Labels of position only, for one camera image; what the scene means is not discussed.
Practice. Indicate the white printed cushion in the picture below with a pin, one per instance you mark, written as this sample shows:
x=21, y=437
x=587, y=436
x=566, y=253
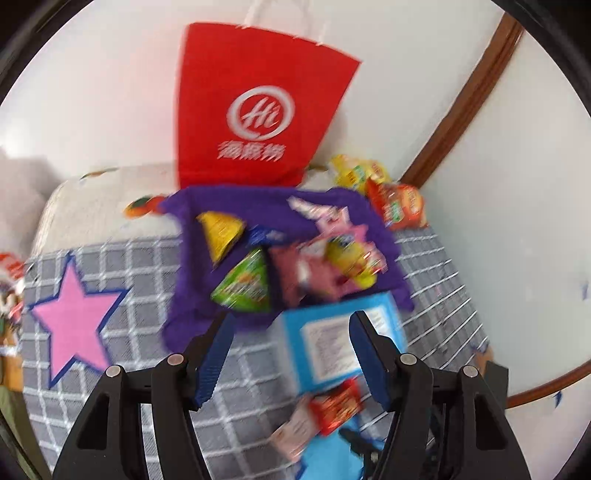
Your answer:
x=92, y=203

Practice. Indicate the green snack packet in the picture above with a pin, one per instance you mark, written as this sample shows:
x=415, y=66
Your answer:
x=244, y=281

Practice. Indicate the yellow chip bag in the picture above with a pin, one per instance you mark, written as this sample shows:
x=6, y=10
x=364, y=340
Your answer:
x=355, y=173

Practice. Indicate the light blue box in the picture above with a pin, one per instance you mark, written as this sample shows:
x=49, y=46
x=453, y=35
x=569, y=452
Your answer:
x=295, y=332

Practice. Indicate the red paper bag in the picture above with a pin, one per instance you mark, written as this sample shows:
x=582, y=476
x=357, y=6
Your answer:
x=258, y=69

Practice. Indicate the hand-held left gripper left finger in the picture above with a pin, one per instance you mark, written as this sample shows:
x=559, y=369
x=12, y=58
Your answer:
x=214, y=364

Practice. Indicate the dark blue snack packet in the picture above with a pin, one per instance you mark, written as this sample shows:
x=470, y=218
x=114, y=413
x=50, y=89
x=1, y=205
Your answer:
x=265, y=235

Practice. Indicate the brown wooden door frame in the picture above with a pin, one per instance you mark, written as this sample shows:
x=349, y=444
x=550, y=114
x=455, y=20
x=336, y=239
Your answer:
x=466, y=97

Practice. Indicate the small red snack packet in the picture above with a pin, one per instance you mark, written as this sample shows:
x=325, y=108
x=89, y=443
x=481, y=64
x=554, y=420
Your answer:
x=337, y=406

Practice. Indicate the maroon snack packet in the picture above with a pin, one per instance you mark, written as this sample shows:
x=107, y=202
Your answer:
x=291, y=277

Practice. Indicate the pink white snack packet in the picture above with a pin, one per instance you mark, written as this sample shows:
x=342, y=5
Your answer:
x=323, y=214

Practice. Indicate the purple cloth bag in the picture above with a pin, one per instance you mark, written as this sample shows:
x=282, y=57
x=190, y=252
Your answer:
x=194, y=295

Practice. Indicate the yellow triangular snack packet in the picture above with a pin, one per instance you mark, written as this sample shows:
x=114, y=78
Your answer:
x=219, y=233

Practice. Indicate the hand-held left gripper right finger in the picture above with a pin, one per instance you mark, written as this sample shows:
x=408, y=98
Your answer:
x=369, y=364

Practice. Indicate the orange chip bag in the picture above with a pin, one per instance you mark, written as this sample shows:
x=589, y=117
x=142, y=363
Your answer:
x=401, y=205

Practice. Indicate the yellow pink fries packet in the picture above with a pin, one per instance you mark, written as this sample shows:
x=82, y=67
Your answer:
x=346, y=258

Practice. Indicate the pale pink snack packet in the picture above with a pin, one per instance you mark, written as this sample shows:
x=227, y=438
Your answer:
x=291, y=429

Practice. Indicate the grey checked blanket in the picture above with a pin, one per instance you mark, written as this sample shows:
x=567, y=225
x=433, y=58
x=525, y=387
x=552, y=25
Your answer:
x=138, y=323

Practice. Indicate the red white snack packet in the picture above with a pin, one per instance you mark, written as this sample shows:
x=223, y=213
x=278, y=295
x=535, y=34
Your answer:
x=11, y=267

